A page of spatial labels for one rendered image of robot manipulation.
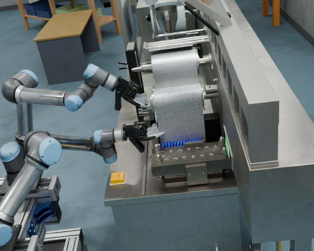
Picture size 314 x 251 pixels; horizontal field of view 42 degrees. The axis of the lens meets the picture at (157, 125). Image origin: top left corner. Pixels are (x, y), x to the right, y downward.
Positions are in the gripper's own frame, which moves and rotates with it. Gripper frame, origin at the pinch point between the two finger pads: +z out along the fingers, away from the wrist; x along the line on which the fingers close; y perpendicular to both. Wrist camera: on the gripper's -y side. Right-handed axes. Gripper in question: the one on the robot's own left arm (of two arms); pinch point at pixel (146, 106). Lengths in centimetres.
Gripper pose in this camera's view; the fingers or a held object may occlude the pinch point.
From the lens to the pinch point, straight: 209.0
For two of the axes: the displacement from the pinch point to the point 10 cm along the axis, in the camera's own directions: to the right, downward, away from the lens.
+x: 0.1, -5.1, 8.6
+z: 8.5, 4.6, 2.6
